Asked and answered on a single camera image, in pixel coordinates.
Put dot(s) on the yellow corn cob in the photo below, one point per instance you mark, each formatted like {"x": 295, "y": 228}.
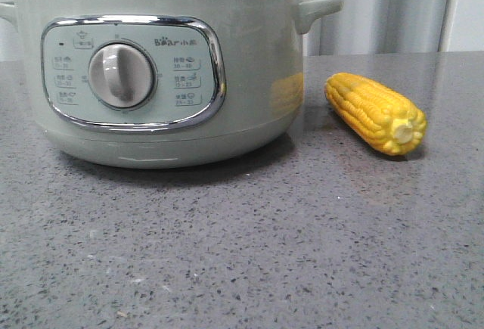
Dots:
{"x": 388, "y": 121}

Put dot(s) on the light green electric cooking pot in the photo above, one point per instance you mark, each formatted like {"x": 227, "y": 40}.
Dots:
{"x": 165, "y": 94}

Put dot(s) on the white pleated curtain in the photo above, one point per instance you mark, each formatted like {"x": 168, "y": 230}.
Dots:
{"x": 328, "y": 26}

